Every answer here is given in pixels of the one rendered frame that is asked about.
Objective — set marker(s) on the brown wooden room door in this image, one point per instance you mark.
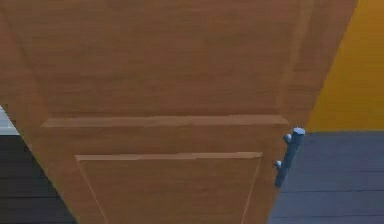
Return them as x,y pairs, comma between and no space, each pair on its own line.
166,83

